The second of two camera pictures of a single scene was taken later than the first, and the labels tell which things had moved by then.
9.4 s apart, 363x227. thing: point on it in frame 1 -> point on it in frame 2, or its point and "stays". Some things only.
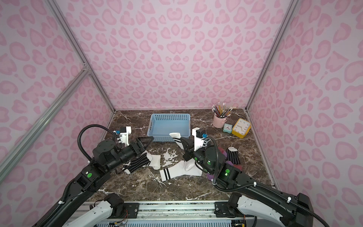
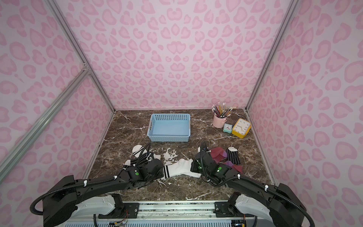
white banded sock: (187, 167) stays
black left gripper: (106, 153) -> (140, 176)
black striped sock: (145, 159) stays
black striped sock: (232, 155) stays
